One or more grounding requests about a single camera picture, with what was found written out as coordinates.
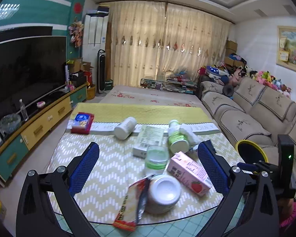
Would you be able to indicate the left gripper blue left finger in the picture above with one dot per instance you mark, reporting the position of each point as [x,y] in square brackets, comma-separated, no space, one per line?
[80,168]

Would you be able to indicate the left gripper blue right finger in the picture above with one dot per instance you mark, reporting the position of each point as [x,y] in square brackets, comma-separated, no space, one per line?
[215,166]

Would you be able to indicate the pink strawberry milk carton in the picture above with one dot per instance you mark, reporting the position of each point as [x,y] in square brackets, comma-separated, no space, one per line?
[189,173]

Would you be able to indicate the white tissue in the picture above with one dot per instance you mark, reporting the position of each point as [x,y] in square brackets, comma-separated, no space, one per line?
[187,131]

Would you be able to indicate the green white bottle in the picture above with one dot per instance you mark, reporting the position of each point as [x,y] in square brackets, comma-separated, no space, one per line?
[176,140]

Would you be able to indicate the large white jar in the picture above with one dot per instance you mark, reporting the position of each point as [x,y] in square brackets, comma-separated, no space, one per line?
[163,194]

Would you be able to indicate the red snack bag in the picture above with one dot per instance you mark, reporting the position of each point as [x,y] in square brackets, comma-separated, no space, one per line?
[133,205]

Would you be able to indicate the white pill bottle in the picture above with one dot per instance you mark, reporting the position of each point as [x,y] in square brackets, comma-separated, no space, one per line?
[125,128]

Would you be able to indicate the clear green plastic container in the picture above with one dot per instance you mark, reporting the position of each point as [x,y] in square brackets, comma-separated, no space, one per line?
[156,160]

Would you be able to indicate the white green paper box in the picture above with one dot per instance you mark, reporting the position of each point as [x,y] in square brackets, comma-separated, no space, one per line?
[149,136]

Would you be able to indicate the pink floral sleeve forearm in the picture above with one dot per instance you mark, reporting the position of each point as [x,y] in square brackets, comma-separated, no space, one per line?
[287,212]

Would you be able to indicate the black yellow-rimmed trash bin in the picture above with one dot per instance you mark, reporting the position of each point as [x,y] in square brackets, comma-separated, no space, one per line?
[250,152]

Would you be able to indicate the red tissue box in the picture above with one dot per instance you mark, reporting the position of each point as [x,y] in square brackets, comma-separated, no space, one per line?
[82,123]

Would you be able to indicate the beige sofa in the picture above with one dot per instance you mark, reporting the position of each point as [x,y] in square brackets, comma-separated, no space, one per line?
[254,112]

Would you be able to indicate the teal yellow TV cabinet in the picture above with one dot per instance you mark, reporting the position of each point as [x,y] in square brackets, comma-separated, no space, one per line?
[15,149]

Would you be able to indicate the pink soap dish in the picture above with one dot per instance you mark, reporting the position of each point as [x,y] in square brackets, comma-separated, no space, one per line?
[40,104]

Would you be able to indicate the clear plastic water bottle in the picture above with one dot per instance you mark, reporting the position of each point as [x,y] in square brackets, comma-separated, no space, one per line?
[23,110]

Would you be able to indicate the glass bowl ashtray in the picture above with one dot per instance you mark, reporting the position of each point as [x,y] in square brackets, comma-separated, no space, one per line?
[10,123]

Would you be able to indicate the floral floor mattress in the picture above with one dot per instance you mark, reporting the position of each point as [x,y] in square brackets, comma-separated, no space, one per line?
[142,96]

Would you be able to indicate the pile of plush toys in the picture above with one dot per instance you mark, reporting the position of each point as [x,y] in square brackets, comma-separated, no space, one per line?
[228,75]

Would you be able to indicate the black flat screen television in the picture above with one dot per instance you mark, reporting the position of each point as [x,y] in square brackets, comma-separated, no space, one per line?
[29,69]

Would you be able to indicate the black tower fan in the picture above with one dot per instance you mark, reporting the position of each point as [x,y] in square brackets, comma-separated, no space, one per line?
[101,78]

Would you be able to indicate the framed flower painting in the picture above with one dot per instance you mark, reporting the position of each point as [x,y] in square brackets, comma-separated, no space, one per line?
[286,47]

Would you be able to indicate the hanging flower decoration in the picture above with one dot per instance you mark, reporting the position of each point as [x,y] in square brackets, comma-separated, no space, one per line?
[76,33]

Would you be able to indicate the cream curtains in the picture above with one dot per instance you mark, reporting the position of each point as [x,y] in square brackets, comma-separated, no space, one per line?
[155,40]

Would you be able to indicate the white standing air conditioner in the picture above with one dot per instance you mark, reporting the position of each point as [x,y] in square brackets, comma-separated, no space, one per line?
[94,39]

